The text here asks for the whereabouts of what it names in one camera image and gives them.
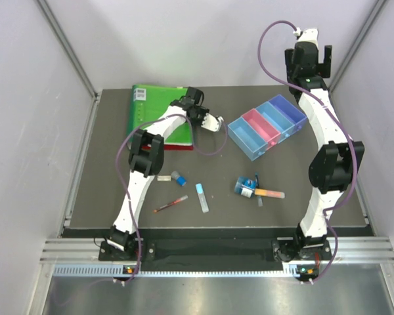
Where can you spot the light blue drawer bin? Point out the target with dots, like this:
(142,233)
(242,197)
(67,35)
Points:
(246,138)

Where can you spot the right aluminium frame post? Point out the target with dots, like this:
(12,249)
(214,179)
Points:
(361,35)

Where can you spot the aluminium frame post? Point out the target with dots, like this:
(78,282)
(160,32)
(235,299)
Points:
(70,53)
(361,35)

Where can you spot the red pen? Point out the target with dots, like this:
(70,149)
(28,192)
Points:
(174,202)

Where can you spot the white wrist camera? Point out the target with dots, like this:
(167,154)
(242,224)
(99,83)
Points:
(212,123)
(309,35)

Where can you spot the left aluminium frame post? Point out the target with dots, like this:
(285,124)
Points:
(70,53)

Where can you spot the pink drawer bin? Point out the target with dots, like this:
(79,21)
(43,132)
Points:
(262,127)

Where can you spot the medium blue drawer bin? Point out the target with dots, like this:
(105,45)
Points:
(278,120)

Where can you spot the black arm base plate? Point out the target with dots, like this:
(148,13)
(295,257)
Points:
(211,250)

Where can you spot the orange highlighter marker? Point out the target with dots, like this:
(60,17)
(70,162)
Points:
(269,193)

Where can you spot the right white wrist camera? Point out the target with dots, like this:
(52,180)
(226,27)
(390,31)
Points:
(309,35)

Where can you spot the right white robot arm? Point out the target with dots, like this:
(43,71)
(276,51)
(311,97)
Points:
(333,171)

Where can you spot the light blue clear highlighter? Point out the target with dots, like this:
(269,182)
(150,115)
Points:
(202,198)

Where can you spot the small staples box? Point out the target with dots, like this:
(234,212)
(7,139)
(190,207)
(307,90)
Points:
(163,178)

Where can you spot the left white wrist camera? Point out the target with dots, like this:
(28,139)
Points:
(212,123)

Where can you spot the aluminium front rail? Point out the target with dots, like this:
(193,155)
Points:
(350,250)

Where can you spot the blue ink bottle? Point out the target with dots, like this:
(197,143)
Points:
(245,187)

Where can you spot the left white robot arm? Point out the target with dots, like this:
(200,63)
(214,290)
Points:
(138,161)

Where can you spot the green plastic folder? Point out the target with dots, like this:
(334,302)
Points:
(149,102)

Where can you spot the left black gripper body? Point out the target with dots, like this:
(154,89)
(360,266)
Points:
(197,117)

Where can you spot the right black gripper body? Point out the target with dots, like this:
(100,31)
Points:
(323,69)

